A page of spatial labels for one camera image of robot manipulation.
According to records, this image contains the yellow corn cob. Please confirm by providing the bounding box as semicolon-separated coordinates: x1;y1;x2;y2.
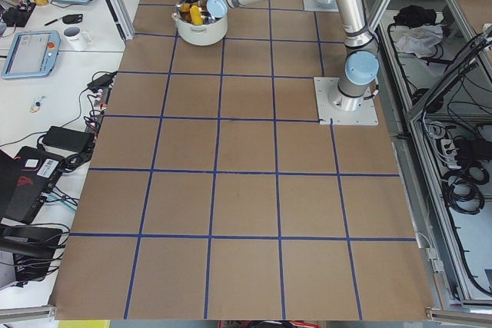
189;5;204;25

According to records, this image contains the black pen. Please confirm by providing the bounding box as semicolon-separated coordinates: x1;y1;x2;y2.
44;18;62;26

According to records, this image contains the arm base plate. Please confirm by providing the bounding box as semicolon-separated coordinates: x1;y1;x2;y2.
303;0;338;12
314;77;378;126

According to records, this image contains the lower teach pendant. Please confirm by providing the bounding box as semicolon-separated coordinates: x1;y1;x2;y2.
1;31;61;79

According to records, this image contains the black laptop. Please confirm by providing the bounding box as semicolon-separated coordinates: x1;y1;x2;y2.
1;146;64;224

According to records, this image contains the white cloth heap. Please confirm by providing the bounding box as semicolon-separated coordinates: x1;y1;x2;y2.
395;25;443;58

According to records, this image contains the white mug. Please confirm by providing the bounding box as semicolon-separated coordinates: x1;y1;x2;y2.
63;26;92;51

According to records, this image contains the black power adapter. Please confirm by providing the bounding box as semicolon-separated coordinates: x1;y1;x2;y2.
42;126;94;153

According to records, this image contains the pale green pot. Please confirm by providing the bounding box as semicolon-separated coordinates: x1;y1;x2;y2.
171;0;228;46

